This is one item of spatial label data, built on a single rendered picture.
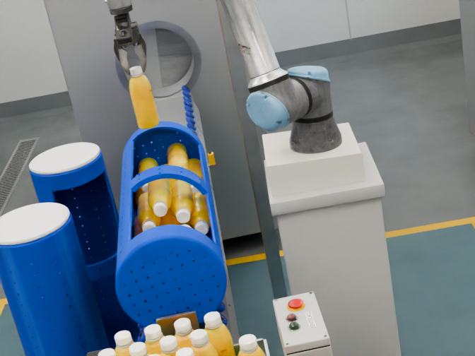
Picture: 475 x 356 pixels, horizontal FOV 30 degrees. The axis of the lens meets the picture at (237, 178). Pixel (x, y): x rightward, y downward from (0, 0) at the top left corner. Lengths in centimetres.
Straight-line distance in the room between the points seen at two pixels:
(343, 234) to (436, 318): 146
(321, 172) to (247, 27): 45
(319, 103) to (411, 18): 507
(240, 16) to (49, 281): 112
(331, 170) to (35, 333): 118
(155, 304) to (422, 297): 199
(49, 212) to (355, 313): 107
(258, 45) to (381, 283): 79
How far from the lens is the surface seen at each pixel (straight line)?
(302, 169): 247
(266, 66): 238
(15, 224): 302
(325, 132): 250
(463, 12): 513
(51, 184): 340
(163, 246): 223
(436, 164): 532
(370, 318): 269
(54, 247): 292
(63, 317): 302
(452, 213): 475
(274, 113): 235
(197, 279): 228
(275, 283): 393
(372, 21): 745
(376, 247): 257
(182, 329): 210
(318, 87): 246
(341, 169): 248
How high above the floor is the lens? 222
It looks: 24 degrees down
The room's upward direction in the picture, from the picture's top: 11 degrees counter-clockwise
